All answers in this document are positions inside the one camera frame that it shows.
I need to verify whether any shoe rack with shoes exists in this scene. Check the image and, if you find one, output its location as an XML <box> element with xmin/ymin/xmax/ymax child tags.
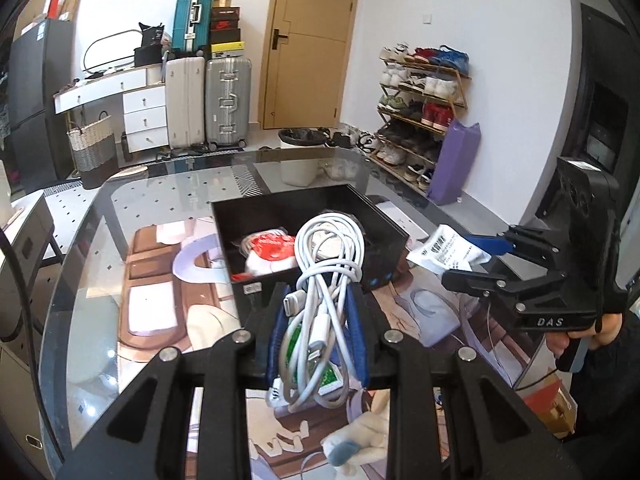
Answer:
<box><xmin>360</xmin><ymin>42</ymin><xmax>471</xmax><ymax>194</ymax></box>

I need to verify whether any white trash bin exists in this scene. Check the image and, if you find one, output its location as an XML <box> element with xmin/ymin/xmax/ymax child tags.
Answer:
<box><xmin>278</xmin><ymin>128</ymin><xmax>329</xmax><ymax>188</ymax></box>

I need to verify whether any teal suitcase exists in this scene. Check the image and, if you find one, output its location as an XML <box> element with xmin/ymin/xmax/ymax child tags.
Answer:
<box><xmin>171</xmin><ymin>0</ymin><xmax>213</xmax><ymax>58</ymax></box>

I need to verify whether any right hand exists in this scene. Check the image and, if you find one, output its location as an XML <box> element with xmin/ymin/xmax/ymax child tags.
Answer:
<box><xmin>521</xmin><ymin>311</ymin><xmax>624</xmax><ymax>373</ymax></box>

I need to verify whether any white suitcase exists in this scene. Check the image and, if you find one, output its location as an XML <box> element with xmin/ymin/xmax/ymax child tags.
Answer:
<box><xmin>165</xmin><ymin>56</ymin><xmax>206</xmax><ymax>150</ymax></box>

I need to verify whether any woven laundry basket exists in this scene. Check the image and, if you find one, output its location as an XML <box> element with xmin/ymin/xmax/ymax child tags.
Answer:
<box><xmin>67</xmin><ymin>110</ymin><xmax>119</xmax><ymax>190</ymax></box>

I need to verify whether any red plastic bag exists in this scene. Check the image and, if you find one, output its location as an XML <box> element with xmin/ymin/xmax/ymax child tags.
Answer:
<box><xmin>231</xmin><ymin>229</ymin><xmax>297</xmax><ymax>282</ymax></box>

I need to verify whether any green white packet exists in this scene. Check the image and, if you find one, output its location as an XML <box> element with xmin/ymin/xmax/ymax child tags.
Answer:
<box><xmin>266</xmin><ymin>321</ymin><xmax>349</xmax><ymax>413</ymax></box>

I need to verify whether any silver suitcase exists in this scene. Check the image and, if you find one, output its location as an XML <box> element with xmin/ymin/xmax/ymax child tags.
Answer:
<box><xmin>205</xmin><ymin>58</ymin><xmax>252</xmax><ymax>151</ymax></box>

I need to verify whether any black handbag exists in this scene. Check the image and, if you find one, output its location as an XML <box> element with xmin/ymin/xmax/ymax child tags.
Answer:
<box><xmin>134</xmin><ymin>23</ymin><xmax>164</xmax><ymax>67</ymax></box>

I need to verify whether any wooden door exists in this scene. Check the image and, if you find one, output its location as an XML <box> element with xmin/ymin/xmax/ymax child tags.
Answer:
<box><xmin>258</xmin><ymin>0</ymin><xmax>358</xmax><ymax>130</ymax></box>

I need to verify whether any black refrigerator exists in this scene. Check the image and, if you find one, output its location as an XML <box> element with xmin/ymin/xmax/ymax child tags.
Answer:
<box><xmin>9</xmin><ymin>18</ymin><xmax>74</xmax><ymax>193</ymax></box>

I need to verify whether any stack of shoe boxes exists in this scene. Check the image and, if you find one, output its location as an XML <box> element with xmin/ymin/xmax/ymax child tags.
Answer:
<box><xmin>209</xmin><ymin>0</ymin><xmax>245</xmax><ymax>58</ymax></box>

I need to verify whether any white desk with drawers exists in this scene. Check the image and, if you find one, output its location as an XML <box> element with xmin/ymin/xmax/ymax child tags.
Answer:
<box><xmin>53</xmin><ymin>64</ymin><xmax>169</xmax><ymax>153</ymax></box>

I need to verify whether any purple bag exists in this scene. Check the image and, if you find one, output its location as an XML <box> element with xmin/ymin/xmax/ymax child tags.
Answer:
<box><xmin>427</xmin><ymin>119</ymin><xmax>482</xmax><ymax>206</ymax></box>

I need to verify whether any anime printed mat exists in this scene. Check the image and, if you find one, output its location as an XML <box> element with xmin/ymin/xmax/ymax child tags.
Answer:
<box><xmin>115</xmin><ymin>194</ymin><xmax>547</xmax><ymax>480</ymax></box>

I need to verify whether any white printed packet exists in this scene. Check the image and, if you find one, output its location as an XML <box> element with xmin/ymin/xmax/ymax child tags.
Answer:
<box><xmin>407</xmin><ymin>224</ymin><xmax>491</xmax><ymax>276</ymax></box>

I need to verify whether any black cardboard box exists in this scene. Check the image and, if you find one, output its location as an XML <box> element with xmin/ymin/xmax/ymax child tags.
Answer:
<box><xmin>210</xmin><ymin>183</ymin><xmax>410</xmax><ymax>376</ymax></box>

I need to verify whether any white cable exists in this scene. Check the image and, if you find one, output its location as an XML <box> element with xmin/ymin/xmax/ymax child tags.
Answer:
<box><xmin>278</xmin><ymin>211</ymin><xmax>368</xmax><ymax>410</ymax></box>

